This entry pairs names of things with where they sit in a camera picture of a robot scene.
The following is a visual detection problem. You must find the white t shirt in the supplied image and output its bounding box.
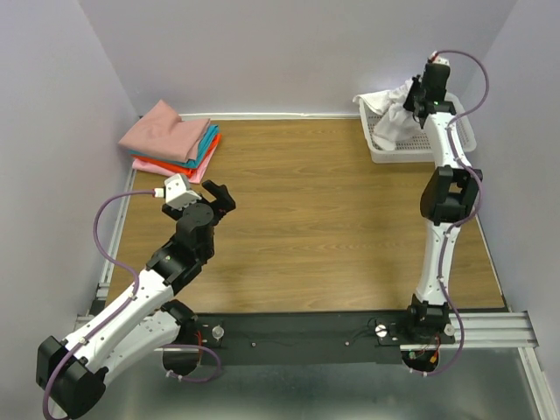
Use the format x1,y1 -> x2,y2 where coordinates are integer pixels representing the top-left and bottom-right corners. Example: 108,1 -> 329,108
353,79 -> 422,151

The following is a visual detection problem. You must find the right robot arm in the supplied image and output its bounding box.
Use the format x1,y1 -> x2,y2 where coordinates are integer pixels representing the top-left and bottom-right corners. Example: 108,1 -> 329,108
402,59 -> 482,343

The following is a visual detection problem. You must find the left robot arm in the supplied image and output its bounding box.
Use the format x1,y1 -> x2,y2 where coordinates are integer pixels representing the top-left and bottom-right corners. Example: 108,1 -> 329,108
36,175 -> 235,419

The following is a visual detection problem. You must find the orange folded shirt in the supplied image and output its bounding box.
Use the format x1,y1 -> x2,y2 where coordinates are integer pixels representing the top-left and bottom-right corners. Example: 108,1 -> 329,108
135,133 -> 222,183

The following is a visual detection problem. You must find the teal folded shirt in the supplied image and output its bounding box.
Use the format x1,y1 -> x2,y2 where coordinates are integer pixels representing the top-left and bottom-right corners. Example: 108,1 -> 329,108
129,124 -> 220,169

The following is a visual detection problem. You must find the white plastic basket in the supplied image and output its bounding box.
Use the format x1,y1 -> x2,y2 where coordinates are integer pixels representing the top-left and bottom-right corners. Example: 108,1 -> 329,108
353,96 -> 477,164

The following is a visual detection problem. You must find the dusty pink folded shirt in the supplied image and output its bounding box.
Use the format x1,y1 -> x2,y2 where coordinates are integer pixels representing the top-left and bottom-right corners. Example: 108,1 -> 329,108
119,100 -> 210,163

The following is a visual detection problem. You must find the light pink folded shirt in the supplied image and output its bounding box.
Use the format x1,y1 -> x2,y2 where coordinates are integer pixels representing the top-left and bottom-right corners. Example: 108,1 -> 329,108
131,149 -> 215,184

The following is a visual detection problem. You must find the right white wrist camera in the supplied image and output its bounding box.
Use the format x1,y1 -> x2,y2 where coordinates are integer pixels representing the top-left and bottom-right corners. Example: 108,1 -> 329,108
428,51 -> 451,67

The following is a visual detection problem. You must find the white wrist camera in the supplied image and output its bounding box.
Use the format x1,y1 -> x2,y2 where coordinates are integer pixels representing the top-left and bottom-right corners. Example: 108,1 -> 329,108
428,51 -> 451,67
153,173 -> 202,210

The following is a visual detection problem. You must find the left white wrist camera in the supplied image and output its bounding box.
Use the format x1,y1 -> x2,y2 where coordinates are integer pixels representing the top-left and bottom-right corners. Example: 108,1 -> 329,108
153,173 -> 202,210

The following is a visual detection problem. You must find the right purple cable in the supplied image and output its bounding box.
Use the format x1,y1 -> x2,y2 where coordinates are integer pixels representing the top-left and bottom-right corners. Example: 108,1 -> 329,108
409,49 -> 490,378

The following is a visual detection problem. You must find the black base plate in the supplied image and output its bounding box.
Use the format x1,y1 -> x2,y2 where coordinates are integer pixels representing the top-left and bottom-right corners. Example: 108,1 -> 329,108
161,310 -> 456,377

